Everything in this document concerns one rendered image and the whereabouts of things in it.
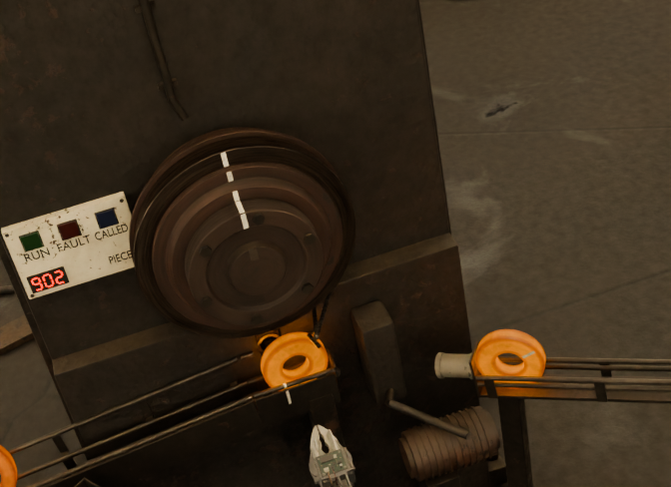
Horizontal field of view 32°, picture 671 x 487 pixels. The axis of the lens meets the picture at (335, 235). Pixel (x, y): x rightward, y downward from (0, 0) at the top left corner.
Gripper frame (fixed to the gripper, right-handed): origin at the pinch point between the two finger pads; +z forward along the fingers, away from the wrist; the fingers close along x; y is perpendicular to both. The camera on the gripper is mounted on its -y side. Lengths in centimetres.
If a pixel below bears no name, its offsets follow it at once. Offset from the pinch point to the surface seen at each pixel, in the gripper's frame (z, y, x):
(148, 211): 36, 43, 20
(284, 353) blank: 23.2, -3.3, 1.0
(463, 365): 8.6, -8.7, -36.7
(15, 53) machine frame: 60, 70, 35
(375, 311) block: 25.8, -2.7, -22.0
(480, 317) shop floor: 73, -102, -71
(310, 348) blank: 22.9, -4.3, -5.0
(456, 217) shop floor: 126, -119, -84
